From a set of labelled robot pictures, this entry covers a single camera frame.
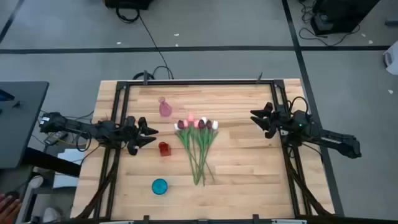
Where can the black floor box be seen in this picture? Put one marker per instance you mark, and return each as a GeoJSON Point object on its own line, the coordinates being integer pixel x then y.
{"type": "Point", "coordinates": [127, 3]}

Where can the red glass vase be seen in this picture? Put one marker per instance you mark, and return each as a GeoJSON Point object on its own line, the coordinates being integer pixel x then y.
{"type": "Point", "coordinates": [165, 150]}

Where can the pink artificial tulip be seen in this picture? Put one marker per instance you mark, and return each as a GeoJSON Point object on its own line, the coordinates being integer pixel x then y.
{"type": "Point", "coordinates": [185, 123]}
{"type": "Point", "coordinates": [196, 124]}
{"type": "Point", "coordinates": [190, 117]}

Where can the black metal table frame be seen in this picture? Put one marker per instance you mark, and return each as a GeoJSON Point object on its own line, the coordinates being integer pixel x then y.
{"type": "Point", "coordinates": [199, 82]}

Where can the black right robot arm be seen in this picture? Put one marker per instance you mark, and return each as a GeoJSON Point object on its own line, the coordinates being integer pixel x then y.
{"type": "Point", "coordinates": [335, 140]}

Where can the dark red artificial tulip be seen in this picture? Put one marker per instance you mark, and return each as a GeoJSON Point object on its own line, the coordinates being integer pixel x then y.
{"type": "Point", "coordinates": [181, 124]}
{"type": "Point", "coordinates": [209, 124]}
{"type": "Point", "coordinates": [201, 124]}

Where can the white paper sheet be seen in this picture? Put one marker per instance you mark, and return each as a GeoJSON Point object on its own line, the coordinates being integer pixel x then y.
{"type": "Point", "coordinates": [66, 168]}

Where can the white shoe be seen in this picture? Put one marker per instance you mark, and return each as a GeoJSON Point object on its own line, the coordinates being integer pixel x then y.
{"type": "Point", "coordinates": [51, 215]}

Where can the person's hand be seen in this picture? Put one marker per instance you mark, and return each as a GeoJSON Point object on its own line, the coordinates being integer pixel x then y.
{"type": "Point", "coordinates": [7, 210]}

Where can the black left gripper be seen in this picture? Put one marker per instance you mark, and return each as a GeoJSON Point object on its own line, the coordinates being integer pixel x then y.
{"type": "Point", "coordinates": [129, 133]}

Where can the white plastic object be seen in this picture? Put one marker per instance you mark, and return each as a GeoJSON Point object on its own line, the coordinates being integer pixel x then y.
{"type": "Point", "coordinates": [392, 59]}

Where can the black desk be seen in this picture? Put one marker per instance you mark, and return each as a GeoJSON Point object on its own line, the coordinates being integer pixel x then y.
{"type": "Point", "coordinates": [21, 124]}

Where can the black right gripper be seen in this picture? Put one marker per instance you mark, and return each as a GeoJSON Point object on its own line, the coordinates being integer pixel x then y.
{"type": "Point", "coordinates": [280, 121]}

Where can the black equipment case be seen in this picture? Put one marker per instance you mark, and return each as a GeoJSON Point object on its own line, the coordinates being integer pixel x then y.
{"type": "Point", "coordinates": [339, 15]}

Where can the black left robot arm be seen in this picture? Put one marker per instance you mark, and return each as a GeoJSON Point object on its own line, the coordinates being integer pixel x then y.
{"type": "Point", "coordinates": [77, 126]}

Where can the black remote control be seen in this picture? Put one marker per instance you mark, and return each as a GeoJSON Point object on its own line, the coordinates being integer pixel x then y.
{"type": "Point", "coordinates": [56, 137]}

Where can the pink glass vase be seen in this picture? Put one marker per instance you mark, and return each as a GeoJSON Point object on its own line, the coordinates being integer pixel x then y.
{"type": "Point", "coordinates": [165, 110]}

